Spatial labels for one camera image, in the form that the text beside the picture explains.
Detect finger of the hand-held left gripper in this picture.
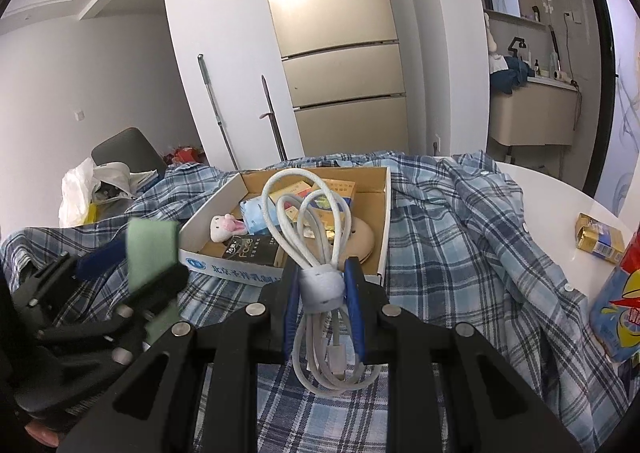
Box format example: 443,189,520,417
72,235,132,281
117,263,190,329

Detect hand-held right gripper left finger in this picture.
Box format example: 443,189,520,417
60,260,303,453

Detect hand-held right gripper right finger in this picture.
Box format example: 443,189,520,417
344,257,583,453

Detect green cloth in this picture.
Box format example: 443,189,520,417
124,218,182,349

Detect white charging cable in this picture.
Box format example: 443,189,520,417
261,168,383,396

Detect black tissue pack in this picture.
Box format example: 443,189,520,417
222,234,286,268

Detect beige round case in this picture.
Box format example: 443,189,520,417
345,218,377,264

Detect light blue tissue packet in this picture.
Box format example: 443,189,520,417
240,198,273,236

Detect cardboard box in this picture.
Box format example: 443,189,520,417
178,166,392,289

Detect gold packet with red print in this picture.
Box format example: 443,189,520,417
320,179,357,211

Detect gold red small carton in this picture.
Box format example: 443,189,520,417
267,180,321,206

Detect person's left hand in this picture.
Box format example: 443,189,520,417
25,420,66,448

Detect white plastic bag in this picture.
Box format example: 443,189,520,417
59,158,98,229

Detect white grey bag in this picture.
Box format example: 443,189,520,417
92,162,156,201

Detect yellow red small box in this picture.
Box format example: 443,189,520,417
277,203,343,241

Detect stack of papers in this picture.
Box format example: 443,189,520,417
127,170,161,191

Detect grey chair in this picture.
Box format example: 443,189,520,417
91,128,168,174

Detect blue plaid shirt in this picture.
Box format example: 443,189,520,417
0,149,621,453

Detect red bags on floor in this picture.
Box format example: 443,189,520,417
167,145,206,166

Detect gold blue carton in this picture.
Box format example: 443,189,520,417
575,212,626,265

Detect blue yellow bag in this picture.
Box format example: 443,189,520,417
589,263,640,365

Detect beige bathroom vanity cabinet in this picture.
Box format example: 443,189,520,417
489,78,583,148

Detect dark blue cloth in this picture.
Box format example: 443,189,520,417
489,55,536,94

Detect gold refrigerator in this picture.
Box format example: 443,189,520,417
252,0,411,158

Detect silver mop handle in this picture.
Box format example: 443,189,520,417
196,54,240,171

